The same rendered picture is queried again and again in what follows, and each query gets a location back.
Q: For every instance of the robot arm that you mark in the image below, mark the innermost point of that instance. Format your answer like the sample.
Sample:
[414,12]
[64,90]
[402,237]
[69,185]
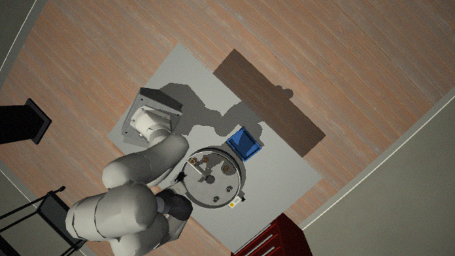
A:
[129,215]

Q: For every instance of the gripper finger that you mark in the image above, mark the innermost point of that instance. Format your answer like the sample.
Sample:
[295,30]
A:
[180,177]

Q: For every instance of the blue square tray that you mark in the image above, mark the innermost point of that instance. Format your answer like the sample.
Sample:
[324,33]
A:
[244,144]

